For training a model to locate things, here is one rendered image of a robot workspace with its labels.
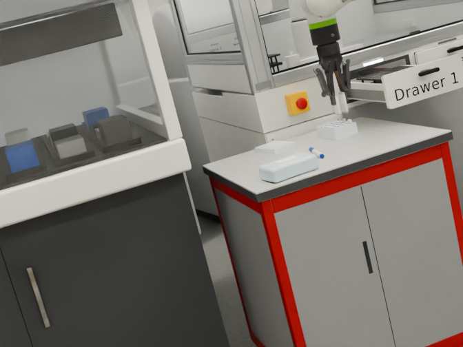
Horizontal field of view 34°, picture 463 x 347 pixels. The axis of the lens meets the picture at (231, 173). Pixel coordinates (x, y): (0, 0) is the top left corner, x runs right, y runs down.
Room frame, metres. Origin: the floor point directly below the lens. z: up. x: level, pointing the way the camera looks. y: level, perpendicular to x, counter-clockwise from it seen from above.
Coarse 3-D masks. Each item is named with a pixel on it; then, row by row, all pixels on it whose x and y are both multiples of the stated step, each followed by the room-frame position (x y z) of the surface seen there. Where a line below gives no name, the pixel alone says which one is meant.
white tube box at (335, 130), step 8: (336, 120) 2.53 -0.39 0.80; (320, 128) 2.48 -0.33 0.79; (328, 128) 2.43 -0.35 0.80; (336, 128) 2.39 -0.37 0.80; (344, 128) 2.40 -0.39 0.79; (352, 128) 2.41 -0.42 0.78; (320, 136) 2.49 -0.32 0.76; (328, 136) 2.44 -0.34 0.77; (336, 136) 2.39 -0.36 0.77; (344, 136) 2.40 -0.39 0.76
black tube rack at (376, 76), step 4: (392, 68) 2.71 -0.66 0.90; (396, 68) 2.69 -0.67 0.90; (400, 68) 2.66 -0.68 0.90; (404, 68) 2.64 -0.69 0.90; (376, 72) 2.71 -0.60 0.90; (380, 72) 2.68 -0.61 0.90; (384, 72) 2.66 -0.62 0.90; (388, 72) 2.63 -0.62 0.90; (392, 72) 2.61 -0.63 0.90; (364, 76) 2.68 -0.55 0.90; (368, 76) 2.66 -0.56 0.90; (372, 76) 2.63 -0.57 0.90; (376, 76) 2.61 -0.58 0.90; (380, 76) 2.58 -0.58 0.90; (360, 80) 2.66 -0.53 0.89; (364, 80) 2.63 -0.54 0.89; (368, 80) 2.60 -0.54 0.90; (372, 80) 2.57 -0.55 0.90; (376, 80) 2.54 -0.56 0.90; (380, 80) 2.51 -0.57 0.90
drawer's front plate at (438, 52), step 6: (456, 42) 2.80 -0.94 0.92; (462, 42) 2.81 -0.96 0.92; (432, 48) 2.77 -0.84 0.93; (438, 48) 2.78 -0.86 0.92; (444, 48) 2.79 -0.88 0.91; (420, 54) 2.76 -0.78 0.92; (426, 54) 2.77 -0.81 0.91; (432, 54) 2.77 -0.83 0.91; (438, 54) 2.78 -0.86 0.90; (444, 54) 2.78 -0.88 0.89; (450, 54) 2.79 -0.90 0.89; (462, 54) 2.80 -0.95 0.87; (420, 60) 2.76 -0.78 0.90; (426, 60) 2.77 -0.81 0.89; (432, 60) 2.77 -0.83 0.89
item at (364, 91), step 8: (352, 80) 2.73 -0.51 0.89; (352, 88) 2.65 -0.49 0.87; (360, 88) 2.59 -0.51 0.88; (368, 88) 2.53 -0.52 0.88; (376, 88) 2.47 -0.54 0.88; (352, 96) 2.66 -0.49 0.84; (360, 96) 2.60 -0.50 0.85; (368, 96) 2.54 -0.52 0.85; (376, 96) 2.48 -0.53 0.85; (384, 96) 2.42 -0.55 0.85
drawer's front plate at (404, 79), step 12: (444, 60) 2.43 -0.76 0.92; (456, 60) 2.44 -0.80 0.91; (396, 72) 2.38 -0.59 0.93; (408, 72) 2.39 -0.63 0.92; (444, 72) 2.42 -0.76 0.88; (456, 72) 2.43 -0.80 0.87; (384, 84) 2.37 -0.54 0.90; (396, 84) 2.38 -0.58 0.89; (408, 84) 2.39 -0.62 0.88; (420, 84) 2.40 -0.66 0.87; (444, 84) 2.42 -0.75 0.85; (456, 84) 2.43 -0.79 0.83; (420, 96) 2.40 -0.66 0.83
